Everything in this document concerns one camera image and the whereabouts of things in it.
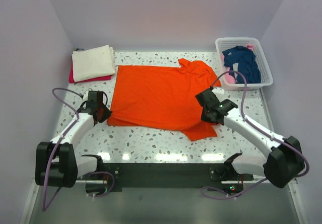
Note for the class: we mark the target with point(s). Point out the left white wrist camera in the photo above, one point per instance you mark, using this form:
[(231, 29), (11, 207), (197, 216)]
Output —
[(85, 95)]

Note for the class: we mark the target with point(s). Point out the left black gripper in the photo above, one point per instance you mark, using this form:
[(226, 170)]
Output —
[(107, 114)]

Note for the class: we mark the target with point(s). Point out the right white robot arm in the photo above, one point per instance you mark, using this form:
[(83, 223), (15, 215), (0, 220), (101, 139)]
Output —
[(282, 158)]

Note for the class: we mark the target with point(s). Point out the navy blue t shirt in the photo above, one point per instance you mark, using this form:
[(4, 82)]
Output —
[(243, 60)]

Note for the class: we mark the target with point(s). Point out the folded cream t shirt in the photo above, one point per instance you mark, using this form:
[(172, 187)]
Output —
[(92, 63)]

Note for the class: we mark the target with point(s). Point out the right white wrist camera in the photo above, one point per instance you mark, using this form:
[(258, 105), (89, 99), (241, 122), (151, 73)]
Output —
[(218, 91)]

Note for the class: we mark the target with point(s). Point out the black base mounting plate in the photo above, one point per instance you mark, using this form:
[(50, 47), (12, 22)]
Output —
[(166, 175)]

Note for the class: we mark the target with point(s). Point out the white plastic basket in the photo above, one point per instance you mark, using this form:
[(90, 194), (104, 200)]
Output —
[(225, 43)]

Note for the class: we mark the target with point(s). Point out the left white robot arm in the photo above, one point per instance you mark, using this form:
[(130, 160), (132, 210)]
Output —
[(56, 163)]

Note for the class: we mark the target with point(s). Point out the pink t shirt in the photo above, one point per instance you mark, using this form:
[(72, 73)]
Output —
[(232, 77)]

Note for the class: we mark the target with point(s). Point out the folded magenta t shirt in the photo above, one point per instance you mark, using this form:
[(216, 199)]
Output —
[(72, 81)]

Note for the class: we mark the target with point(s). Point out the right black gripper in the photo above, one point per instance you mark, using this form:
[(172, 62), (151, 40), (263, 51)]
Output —
[(204, 117)]

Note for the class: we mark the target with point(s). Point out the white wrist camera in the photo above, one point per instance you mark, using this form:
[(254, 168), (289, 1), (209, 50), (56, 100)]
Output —
[(85, 95), (218, 91)]

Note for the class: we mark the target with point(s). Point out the orange t shirt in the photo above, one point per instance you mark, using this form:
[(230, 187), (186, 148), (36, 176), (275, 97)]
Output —
[(163, 97)]

